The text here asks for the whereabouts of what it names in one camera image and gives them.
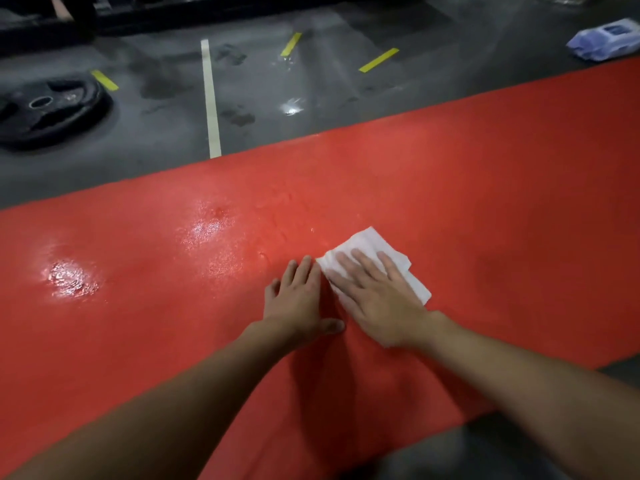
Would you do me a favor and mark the person's right hand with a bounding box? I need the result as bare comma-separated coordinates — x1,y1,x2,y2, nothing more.
325,248,447,350

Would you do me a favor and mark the person's left hand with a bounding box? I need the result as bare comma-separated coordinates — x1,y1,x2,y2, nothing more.
263,255,347,349

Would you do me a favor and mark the white wet wipe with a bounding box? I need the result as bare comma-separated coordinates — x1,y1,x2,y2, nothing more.
315,226,433,307

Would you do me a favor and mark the red mat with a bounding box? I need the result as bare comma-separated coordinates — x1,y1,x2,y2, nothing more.
0,57,640,480

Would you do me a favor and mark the pale blue wipes pack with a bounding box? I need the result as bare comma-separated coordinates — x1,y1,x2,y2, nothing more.
566,18,640,63

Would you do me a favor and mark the person's right forearm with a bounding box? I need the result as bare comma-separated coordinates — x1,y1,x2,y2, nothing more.
422,314,640,480

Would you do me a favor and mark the person's left forearm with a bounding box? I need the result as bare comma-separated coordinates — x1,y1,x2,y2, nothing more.
5,319,296,480

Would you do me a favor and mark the yellow tape strip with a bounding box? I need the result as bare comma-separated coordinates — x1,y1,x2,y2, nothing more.
358,47,401,74
279,32,303,58
90,69,121,92

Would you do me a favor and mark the black weight plate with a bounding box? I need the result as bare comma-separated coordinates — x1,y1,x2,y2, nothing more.
0,74,114,151

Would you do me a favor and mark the black gym machine frame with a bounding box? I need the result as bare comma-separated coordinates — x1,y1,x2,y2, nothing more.
0,0,426,57

